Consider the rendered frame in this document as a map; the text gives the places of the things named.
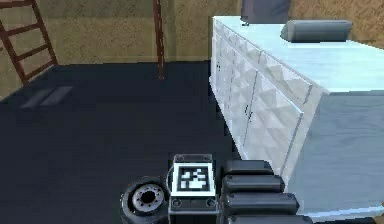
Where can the white sideboard cabinet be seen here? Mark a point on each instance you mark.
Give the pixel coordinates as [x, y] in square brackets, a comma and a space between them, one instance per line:
[266, 100]

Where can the brown wooden ladder shelf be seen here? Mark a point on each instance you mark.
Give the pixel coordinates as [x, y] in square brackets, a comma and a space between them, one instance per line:
[26, 43]

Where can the dark grey television set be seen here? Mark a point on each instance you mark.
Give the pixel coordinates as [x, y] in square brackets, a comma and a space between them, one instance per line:
[266, 11]

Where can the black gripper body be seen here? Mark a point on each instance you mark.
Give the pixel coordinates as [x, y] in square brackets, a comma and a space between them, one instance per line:
[145, 200]

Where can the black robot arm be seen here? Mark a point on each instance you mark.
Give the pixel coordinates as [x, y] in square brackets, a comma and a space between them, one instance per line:
[253, 196]

